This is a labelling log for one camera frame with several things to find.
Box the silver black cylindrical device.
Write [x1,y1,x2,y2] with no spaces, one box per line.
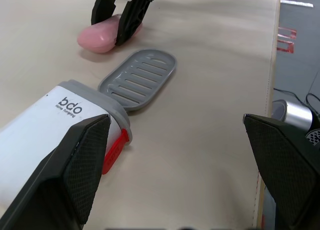
[271,99,320,147]

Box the white grey soap case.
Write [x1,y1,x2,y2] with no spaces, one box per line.
[0,79,133,212]

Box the pink soap bar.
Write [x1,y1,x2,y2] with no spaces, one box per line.
[76,13,144,54]

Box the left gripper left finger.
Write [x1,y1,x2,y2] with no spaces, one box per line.
[0,113,112,230]

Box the grey slotted soap tray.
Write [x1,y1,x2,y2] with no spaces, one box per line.
[97,48,178,113]

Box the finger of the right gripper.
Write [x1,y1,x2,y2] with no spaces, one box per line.
[115,0,161,47]
[91,0,120,26]

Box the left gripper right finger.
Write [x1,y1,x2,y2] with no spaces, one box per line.
[242,113,320,230]

